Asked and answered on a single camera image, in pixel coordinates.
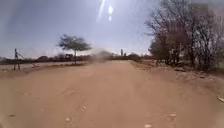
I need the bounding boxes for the pole with stay wire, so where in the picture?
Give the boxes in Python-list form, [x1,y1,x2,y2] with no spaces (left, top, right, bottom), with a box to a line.
[12,48,37,71]

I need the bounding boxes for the distant low buildings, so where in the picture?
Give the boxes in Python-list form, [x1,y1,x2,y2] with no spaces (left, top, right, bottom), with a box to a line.
[33,53,94,63]

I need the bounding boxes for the flat-topped tree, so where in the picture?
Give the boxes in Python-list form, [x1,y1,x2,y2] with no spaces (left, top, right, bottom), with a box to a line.
[57,33,92,64]

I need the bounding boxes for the row of bare trees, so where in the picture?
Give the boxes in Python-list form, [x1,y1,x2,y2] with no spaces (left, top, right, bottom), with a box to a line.
[145,0,224,72]

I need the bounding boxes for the reddish dirt road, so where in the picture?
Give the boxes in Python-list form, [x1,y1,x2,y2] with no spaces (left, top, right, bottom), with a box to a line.
[0,59,224,128]

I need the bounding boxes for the pale flat ground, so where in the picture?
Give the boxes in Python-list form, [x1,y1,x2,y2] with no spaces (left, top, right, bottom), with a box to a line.
[0,60,88,71]

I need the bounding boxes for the stony dry verge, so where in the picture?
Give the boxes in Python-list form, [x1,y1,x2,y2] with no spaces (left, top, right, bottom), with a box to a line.
[130,59,224,98]

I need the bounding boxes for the earth bank verge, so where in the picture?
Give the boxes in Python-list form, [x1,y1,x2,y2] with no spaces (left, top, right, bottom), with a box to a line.
[0,62,88,80]

